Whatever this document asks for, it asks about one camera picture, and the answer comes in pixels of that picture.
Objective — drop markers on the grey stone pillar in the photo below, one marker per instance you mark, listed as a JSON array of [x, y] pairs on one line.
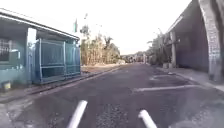
[[213, 43]]

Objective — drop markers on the robot's own part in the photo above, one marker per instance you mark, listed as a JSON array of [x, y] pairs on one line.
[[146, 120], [77, 115]]

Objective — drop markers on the green bush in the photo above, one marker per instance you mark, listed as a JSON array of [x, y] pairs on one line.
[[158, 50]]

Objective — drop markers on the large grey building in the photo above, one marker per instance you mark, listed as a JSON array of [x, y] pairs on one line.
[[193, 43]]

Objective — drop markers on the pale post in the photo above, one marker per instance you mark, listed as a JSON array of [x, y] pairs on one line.
[[173, 50]]

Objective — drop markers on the grey asphalt road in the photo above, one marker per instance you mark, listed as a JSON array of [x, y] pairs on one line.
[[113, 98]]

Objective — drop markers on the blue building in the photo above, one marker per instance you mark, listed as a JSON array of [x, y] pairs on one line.
[[15, 50]]

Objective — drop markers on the blue metal gate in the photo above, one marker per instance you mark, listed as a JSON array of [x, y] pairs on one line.
[[55, 60]]

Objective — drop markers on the row of trees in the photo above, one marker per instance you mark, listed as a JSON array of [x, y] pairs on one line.
[[98, 50]]

